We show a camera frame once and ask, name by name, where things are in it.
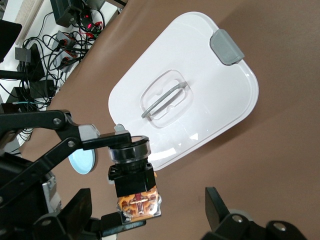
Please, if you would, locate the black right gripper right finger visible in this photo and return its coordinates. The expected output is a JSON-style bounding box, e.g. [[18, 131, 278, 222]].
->
[[199, 186, 308, 240]]

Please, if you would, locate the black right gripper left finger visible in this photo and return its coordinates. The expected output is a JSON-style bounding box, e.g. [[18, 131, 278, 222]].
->
[[0, 187, 93, 240]]

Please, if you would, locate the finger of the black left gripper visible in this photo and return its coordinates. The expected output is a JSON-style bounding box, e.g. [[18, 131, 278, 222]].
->
[[86, 211, 148, 238], [0, 109, 133, 208]]

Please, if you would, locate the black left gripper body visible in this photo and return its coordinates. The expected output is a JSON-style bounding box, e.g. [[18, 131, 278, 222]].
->
[[0, 149, 62, 227]]

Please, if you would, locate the orange and black switch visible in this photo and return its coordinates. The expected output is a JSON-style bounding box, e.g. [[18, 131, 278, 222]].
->
[[107, 134, 163, 225]]

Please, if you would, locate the light blue round plate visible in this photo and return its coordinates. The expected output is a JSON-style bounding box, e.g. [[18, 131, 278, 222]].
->
[[67, 147, 99, 175]]

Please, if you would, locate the black equipment box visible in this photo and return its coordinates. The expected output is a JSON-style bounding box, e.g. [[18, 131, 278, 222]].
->
[[28, 79, 56, 111]]

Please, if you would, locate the brown table cover mat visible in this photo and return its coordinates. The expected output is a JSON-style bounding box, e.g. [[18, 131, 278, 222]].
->
[[18, 0, 320, 240]]

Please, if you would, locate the white lidded storage box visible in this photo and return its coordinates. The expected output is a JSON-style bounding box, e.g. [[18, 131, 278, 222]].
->
[[107, 10, 261, 172]]

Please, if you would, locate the grey power strip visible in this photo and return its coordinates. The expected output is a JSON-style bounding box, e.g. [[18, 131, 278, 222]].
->
[[51, 30, 87, 74]]

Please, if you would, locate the small black adapter box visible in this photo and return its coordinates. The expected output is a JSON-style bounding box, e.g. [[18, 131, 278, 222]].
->
[[14, 46, 33, 64]]

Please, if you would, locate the black monitor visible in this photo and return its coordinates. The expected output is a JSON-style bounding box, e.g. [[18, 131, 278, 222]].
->
[[0, 19, 23, 65]]

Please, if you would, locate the white slatted board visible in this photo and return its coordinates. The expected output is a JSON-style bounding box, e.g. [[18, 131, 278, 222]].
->
[[14, 0, 45, 41]]

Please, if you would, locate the grey lid handle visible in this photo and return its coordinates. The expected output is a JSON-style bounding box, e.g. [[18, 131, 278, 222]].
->
[[141, 81, 188, 119]]

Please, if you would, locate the black cable tangle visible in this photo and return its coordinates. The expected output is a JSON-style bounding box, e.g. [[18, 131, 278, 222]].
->
[[0, 9, 106, 156]]

